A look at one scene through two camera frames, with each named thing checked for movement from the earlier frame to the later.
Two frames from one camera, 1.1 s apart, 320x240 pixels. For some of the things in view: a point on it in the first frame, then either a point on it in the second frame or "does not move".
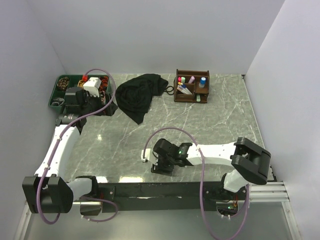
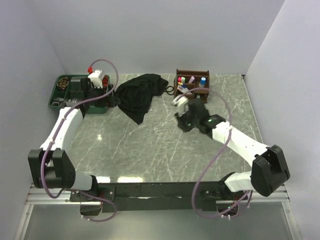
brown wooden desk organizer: x=191 y=86 does not move
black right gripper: x=159 y=169 to x=181 y=123
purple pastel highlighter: x=191 y=79 does not move
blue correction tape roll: x=203 y=80 does not move
